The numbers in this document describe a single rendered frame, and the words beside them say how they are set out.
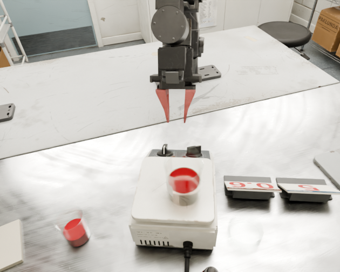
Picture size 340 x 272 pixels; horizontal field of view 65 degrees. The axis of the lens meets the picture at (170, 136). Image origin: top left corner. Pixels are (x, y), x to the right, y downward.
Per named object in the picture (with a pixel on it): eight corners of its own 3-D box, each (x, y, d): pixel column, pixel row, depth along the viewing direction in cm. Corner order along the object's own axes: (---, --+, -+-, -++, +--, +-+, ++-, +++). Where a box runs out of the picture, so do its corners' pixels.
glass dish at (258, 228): (263, 225, 45) (265, 218, 43) (258, 256, 41) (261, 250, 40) (230, 215, 47) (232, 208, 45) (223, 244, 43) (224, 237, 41)
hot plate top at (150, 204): (143, 158, 47) (143, 155, 46) (212, 161, 46) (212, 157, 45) (130, 221, 38) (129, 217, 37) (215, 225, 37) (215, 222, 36)
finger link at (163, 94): (190, 126, 53) (191, 79, 51) (155, 126, 54) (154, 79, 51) (191, 119, 60) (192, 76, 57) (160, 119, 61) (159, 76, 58)
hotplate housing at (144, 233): (150, 157, 58) (146, 129, 52) (211, 159, 56) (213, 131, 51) (130, 262, 41) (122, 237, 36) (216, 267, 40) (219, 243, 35)
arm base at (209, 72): (224, 52, 75) (214, 43, 80) (156, 65, 72) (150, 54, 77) (222, 77, 81) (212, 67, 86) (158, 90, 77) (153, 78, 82)
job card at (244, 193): (223, 176, 53) (225, 162, 50) (270, 178, 52) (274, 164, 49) (225, 202, 48) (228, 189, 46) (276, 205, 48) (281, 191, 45)
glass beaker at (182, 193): (192, 218, 37) (192, 182, 32) (159, 202, 39) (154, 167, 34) (209, 187, 41) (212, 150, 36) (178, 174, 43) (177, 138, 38)
